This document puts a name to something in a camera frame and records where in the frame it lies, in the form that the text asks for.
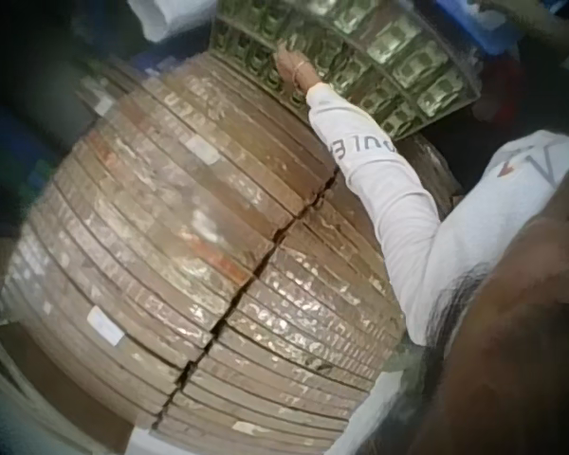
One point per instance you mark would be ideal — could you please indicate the white plastic sheet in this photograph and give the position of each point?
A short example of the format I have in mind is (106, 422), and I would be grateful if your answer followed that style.
(170, 16)

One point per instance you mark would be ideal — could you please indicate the stack of flattened cardboard boxes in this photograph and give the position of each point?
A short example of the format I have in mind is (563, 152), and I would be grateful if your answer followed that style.
(170, 223)
(303, 313)

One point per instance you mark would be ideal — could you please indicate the person's left fingers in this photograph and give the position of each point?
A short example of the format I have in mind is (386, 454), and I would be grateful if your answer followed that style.
(281, 50)

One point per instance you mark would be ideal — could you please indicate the person's left hand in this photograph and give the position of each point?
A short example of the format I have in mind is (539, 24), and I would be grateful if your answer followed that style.
(288, 64)

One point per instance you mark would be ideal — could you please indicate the flat brown carton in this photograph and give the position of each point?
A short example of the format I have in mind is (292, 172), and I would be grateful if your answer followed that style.
(52, 379)

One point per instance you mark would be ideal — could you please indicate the blue plastic crate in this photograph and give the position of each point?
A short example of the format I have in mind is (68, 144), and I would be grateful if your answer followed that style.
(460, 23)

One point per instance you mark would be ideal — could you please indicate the green compartment tray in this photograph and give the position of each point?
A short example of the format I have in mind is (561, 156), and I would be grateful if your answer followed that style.
(389, 52)

